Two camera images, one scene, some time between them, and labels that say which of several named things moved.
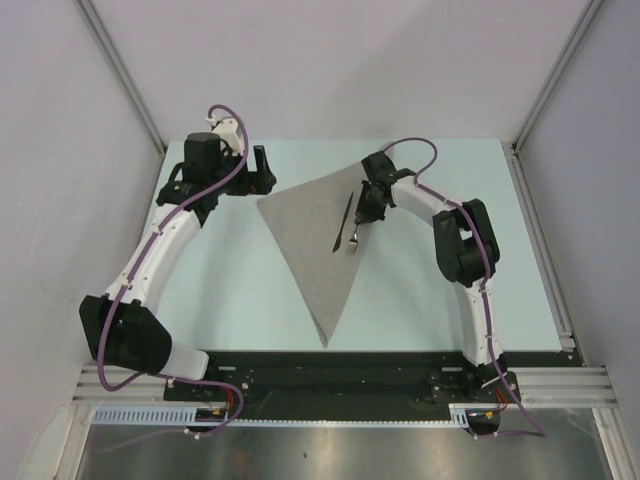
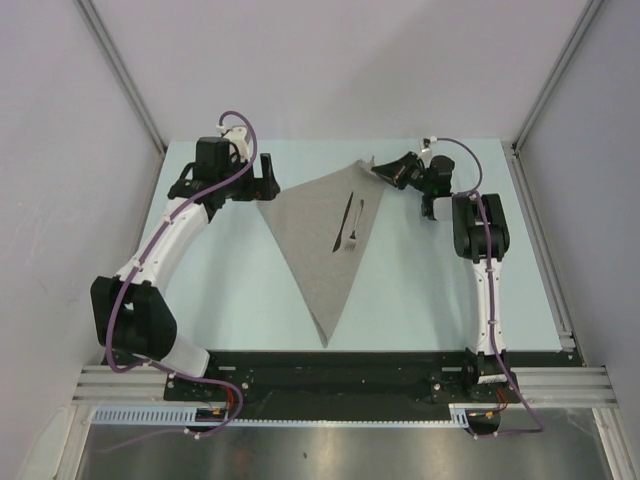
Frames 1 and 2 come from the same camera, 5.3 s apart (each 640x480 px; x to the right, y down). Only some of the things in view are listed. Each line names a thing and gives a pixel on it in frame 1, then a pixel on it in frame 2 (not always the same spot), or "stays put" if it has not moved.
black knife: [338, 240] stays put
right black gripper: [366, 214] to [395, 172]
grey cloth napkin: [311, 225] stays put
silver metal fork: [353, 243] stays put
